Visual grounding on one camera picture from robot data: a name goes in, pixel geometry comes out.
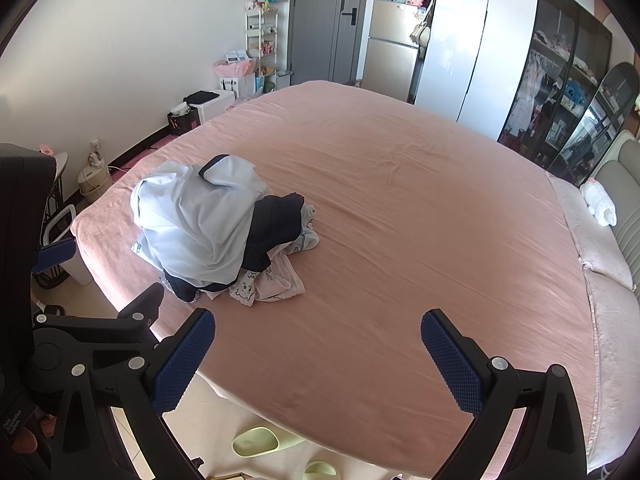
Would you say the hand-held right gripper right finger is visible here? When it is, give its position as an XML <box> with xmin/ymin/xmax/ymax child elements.
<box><xmin>420</xmin><ymin>308</ymin><xmax>588</xmax><ymax>480</ymax></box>

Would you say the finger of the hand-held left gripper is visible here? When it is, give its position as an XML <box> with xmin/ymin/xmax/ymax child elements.
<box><xmin>30</xmin><ymin>284</ymin><xmax>166</xmax><ymax>361</ymax></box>
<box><xmin>31</xmin><ymin>237</ymin><xmax>78</xmax><ymax>274</ymax></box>

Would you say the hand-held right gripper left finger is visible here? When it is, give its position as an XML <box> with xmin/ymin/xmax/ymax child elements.
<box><xmin>50</xmin><ymin>307</ymin><xmax>217</xmax><ymax>480</ymax></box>

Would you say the pale blue shirt navy trim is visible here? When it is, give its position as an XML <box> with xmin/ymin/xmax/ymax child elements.
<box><xmin>130</xmin><ymin>156</ymin><xmax>271</xmax><ymax>286</ymax></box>

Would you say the person's left hand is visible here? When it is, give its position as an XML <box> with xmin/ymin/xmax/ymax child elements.
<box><xmin>7</xmin><ymin>412</ymin><xmax>58</xmax><ymax>459</ymax></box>

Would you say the white waste bin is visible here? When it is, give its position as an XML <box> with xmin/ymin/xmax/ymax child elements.
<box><xmin>42</xmin><ymin>204</ymin><xmax>93</xmax><ymax>286</ymax></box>

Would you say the cream round appliance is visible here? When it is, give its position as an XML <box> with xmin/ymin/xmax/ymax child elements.
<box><xmin>77</xmin><ymin>162</ymin><xmax>111</xmax><ymax>206</ymax></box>

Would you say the green slipper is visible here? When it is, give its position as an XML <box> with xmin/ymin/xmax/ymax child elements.
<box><xmin>302</xmin><ymin>460</ymin><xmax>341</xmax><ymax>480</ymax></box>
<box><xmin>231</xmin><ymin>426</ymin><xmax>306</xmax><ymax>458</ymax></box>

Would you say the pink cartoon print garment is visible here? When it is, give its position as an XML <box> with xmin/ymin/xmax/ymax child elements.
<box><xmin>227</xmin><ymin>247</ymin><xmax>307</xmax><ymax>306</ymax></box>

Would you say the navy garment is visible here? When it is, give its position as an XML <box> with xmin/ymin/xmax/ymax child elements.
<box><xmin>162</xmin><ymin>194</ymin><xmax>307</xmax><ymax>303</ymax></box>

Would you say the pink bed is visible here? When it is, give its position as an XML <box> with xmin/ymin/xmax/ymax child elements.
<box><xmin>70</xmin><ymin>80</ymin><xmax>640</xmax><ymax>480</ymax></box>

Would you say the pink pillow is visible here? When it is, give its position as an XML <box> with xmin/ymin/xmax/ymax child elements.
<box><xmin>545</xmin><ymin>172</ymin><xmax>636</xmax><ymax>291</ymax></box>
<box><xmin>582</xmin><ymin>270</ymin><xmax>640</xmax><ymax>471</ymax></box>

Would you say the white cartoon print garment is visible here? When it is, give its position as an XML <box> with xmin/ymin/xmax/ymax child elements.
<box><xmin>299</xmin><ymin>204</ymin><xmax>321</xmax><ymax>253</ymax></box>

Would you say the black shopping bag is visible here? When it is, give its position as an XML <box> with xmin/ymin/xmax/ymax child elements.
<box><xmin>166</xmin><ymin>105</ymin><xmax>201</xmax><ymax>136</ymax></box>

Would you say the white storage box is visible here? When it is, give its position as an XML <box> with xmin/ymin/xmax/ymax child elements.
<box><xmin>187</xmin><ymin>90</ymin><xmax>236</xmax><ymax>126</ymax></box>

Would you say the white shopping bag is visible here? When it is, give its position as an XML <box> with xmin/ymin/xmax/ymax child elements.
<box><xmin>217</xmin><ymin>75</ymin><xmax>256</xmax><ymax>101</ymax></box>

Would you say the grey padded headboard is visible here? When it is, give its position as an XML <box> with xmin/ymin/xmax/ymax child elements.
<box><xmin>590</xmin><ymin>130</ymin><xmax>640</xmax><ymax>291</ymax></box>

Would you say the pink bouquet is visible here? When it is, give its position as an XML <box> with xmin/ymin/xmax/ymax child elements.
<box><xmin>213</xmin><ymin>57</ymin><xmax>258</xmax><ymax>78</ymax></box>

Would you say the white shelf rack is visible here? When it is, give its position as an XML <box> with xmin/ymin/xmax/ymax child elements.
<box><xmin>245</xmin><ymin>2</ymin><xmax>278</xmax><ymax>91</ymax></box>

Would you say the dark glass cabinet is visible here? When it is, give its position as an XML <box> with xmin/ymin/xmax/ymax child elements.
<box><xmin>497</xmin><ymin>0</ymin><xmax>613</xmax><ymax>186</ymax></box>

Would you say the white wardrobe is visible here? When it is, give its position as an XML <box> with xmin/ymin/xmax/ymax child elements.
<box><xmin>415</xmin><ymin>0</ymin><xmax>541</xmax><ymax>143</ymax></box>

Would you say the arched standing mirror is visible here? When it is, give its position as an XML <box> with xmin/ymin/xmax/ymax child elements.
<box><xmin>547</xmin><ymin>61</ymin><xmax>638</xmax><ymax>186</ymax></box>

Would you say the silver refrigerator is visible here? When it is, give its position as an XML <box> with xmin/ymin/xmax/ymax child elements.
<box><xmin>357</xmin><ymin>0</ymin><xmax>426</xmax><ymax>103</ymax></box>

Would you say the cream handbag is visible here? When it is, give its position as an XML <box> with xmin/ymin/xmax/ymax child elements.
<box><xmin>410</xmin><ymin>7</ymin><xmax>433</xmax><ymax>46</ymax></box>

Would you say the grey door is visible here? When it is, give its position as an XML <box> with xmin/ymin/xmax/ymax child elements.
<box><xmin>287</xmin><ymin>0</ymin><xmax>371</xmax><ymax>83</ymax></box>

